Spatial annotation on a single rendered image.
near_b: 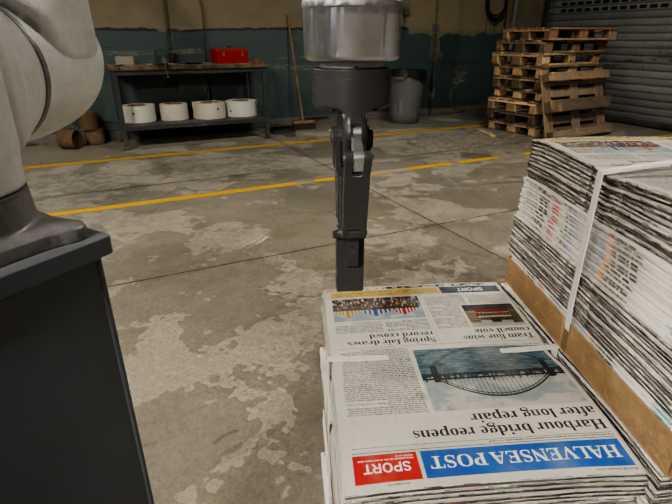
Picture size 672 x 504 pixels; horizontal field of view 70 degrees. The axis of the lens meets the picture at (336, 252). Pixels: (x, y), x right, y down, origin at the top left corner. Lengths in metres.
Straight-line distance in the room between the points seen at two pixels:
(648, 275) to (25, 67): 0.62
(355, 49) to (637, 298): 0.35
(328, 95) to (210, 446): 1.39
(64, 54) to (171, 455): 1.30
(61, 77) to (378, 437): 0.51
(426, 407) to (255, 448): 1.16
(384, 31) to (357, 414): 0.37
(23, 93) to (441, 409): 0.52
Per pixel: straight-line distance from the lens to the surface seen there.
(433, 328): 0.67
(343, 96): 0.45
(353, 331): 0.65
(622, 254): 0.56
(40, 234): 0.54
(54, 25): 0.65
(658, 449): 0.54
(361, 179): 0.45
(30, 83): 0.58
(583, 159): 0.62
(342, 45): 0.44
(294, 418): 1.75
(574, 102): 7.00
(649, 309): 0.52
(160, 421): 1.83
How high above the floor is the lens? 1.19
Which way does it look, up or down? 24 degrees down
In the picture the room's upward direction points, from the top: straight up
